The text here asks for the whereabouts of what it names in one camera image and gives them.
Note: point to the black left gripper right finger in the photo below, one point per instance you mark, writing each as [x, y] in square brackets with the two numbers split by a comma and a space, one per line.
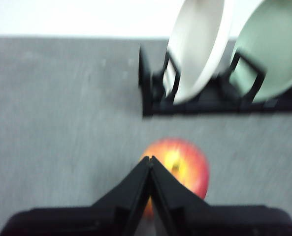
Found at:
[209, 221]

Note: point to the red yellow apple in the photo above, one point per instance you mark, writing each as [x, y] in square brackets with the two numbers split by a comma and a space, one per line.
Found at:
[187, 157]

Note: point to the white plate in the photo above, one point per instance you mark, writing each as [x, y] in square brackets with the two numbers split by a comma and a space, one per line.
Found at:
[197, 44]

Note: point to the green plate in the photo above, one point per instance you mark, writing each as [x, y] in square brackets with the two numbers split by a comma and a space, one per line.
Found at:
[276, 44]

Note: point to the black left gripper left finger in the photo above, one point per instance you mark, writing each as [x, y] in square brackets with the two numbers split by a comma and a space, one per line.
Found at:
[86, 221]

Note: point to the black plate rack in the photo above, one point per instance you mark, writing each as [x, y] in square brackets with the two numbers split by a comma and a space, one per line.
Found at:
[209, 105]

